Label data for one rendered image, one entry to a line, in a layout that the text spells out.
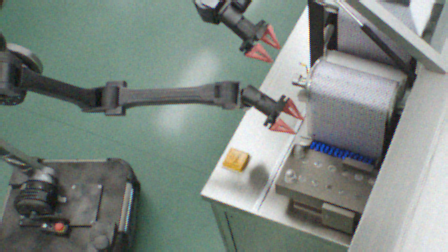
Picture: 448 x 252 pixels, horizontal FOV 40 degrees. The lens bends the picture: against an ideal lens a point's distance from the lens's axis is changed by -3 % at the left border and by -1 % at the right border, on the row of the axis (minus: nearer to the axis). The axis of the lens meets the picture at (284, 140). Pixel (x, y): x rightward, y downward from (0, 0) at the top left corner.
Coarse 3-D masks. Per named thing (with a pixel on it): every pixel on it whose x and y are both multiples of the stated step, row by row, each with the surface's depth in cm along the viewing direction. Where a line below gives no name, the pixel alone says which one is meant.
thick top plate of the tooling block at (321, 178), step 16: (288, 160) 200; (304, 160) 200; (320, 160) 199; (336, 160) 198; (304, 176) 196; (320, 176) 196; (336, 176) 195; (352, 176) 195; (368, 176) 195; (288, 192) 196; (304, 192) 193; (320, 192) 192; (336, 192) 192; (352, 192) 192; (368, 192) 191; (352, 208) 189
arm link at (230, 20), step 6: (228, 0) 183; (234, 0) 182; (228, 6) 180; (234, 6) 183; (240, 6) 183; (222, 12) 180; (228, 12) 179; (234, 12) 180; (240, 12) 185; (222, 18) 180; (228, 18) 180; (234, 18) 180; (240, 18) 181; (228, 24) 181; (234, 24) 181
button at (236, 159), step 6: (234, 150) 216; (240, 150) 216; (228, 156) 214; (234, 156) 214; (240, 156) 214; (246, 156) 214; (222, 162) 213; (228, 162) 213; (234, 162) 213; (240, 162) 213; (246, 162) 215; (234, 168) 213; (240, 168) 212
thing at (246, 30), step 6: (246, 18) 183; (240, 24) 181; (246, 24) 182; (252, 24) 183; (258, 24) 185; (234, 30) 182; (240, 30) 182; (246, 30) 182; (252, 30) 182; (240, 36) 183; (246, 36) 183; (252, 36) 181; (246, 42) 182; (252, 42) 181; (240, 48) 184
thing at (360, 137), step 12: (312, 108) 190; (312, 120) 195; (324, 120) 193; (336, 120) 190; (348, 120) 188; (312, 132) 201; (324, 132) 198; (336, 132) 195; (348, 132) 193; (360, 132) 190; (372, 132) 187; (336, 144) 201; (348, 144) 198; (360, 144) 195; (372, 144) 192; (372, 156) 198
